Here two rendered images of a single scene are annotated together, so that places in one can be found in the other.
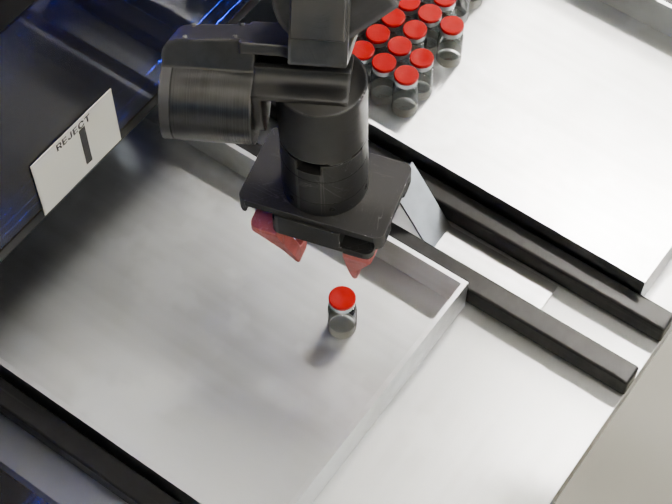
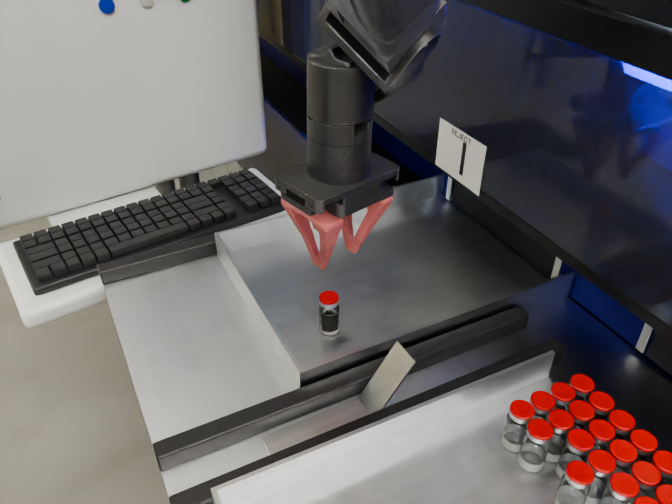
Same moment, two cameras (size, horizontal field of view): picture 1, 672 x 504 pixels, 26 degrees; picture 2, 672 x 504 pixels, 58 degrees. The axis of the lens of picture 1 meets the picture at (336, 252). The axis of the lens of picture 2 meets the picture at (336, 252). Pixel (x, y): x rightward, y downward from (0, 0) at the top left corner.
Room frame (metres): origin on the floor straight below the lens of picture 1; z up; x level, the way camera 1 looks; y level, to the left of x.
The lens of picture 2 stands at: (0.79, -0.43, 1.34)
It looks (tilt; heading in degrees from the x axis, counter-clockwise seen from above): 36 degrees down; 118
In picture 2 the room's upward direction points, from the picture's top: straight up
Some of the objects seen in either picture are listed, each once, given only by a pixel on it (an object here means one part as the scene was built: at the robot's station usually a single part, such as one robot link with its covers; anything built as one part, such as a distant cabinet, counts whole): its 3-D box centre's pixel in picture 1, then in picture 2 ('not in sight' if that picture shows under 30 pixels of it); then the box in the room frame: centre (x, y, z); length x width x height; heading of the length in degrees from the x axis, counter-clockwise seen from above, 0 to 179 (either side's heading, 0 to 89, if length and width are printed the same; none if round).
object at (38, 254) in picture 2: not in sight; (157, 221); (0.17, 0.15, 0.82); 0.40 x 0.14 x 0.02; 62
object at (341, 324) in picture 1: (342, 313); (329, 314); (0.56, 0.00, 0.90); 0.02 x 0.02 x 0.04
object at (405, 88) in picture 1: (405, 91); (517, 425); (0.77, -0.06, 0.90); 0.02 x 0.02 x 0.05
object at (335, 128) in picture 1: (312, 104); (344, 83); (0.56, 0.01, 1.15); 0.07 x 0.06 x 0.07; 84
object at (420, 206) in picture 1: (474, 237); (338, 400); (0.62, -0.11, 0.91); 0.14 x 0.03 x 0.06; 55
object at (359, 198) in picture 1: (324, 164); (338, 151); (0.56, 0.01, 1.09); 0.10 x 0.07 x 0.07; 70
